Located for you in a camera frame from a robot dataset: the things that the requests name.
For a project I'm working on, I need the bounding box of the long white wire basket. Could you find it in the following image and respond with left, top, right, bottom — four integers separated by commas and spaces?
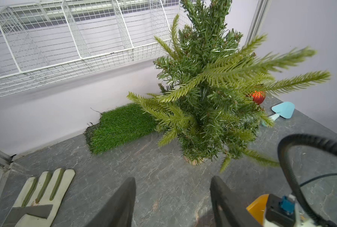
0, 1, 189, 98

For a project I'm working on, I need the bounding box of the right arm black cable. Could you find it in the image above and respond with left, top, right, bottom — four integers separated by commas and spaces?
277, 133, 337, 227

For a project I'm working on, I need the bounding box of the yellow plastic tray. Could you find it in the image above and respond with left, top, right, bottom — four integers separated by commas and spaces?
247, 194, 269, 225

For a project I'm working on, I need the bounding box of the red ribbed ornament ball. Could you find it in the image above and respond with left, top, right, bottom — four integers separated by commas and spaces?
250, 91, 266, 105

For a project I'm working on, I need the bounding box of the small green christmas tree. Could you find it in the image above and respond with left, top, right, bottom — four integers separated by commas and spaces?
128, 1, 331, 171

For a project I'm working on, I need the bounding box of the green artificial grass mat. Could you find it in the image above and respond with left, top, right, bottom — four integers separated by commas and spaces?
83, 103, 157, 154

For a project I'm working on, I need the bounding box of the white green gardening glove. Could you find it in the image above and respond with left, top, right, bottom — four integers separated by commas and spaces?
2, 168, 76, 227

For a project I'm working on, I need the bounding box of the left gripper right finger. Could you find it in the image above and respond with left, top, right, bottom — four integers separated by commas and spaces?
210, 176, 261, 227

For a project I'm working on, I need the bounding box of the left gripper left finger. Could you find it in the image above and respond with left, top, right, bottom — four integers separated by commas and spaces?
86, 177, 136, 227

